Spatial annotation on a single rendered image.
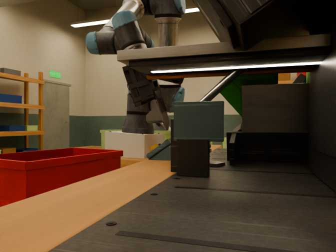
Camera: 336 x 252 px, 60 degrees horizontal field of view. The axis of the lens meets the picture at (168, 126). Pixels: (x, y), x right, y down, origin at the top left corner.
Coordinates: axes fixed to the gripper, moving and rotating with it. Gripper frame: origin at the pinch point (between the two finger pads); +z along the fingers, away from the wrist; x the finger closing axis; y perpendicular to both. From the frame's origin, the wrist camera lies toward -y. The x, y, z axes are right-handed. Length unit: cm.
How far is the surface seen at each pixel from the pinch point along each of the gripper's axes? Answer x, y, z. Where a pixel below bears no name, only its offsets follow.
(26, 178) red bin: 18.3, 33.9, 3.0
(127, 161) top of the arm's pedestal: -41.1, 16.2, 4.5
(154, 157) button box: 2.1, 6.7, 7.4
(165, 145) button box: 3.7, 3.1, 5.3
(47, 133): -700, 226, -157
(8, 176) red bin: 15.0, 38.6, 1.1
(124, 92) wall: -791, -1, -223
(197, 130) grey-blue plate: 28.3, -1.4, 5.7
